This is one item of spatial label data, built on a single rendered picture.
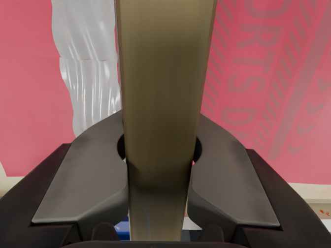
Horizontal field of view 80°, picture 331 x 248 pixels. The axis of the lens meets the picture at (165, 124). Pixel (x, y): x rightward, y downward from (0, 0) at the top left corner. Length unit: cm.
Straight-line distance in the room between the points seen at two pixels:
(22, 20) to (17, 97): 10
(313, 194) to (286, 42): 30
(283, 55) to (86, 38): 24
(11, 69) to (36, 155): 14
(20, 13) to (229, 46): 24
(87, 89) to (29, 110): 10
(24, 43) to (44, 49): 2
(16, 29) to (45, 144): 16
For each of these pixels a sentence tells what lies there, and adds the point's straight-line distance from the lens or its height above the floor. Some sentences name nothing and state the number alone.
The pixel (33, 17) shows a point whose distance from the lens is 29.
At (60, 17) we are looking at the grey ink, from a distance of 27.
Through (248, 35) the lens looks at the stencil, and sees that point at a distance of 27.
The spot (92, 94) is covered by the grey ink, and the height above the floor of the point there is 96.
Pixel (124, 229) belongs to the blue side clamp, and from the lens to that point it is 40.
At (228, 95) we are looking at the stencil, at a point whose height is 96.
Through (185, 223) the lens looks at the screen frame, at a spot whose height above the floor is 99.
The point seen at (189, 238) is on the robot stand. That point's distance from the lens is 63.
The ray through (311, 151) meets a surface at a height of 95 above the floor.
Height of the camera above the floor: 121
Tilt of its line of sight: 60 degrees down
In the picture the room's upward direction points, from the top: 178 degrees clockwise
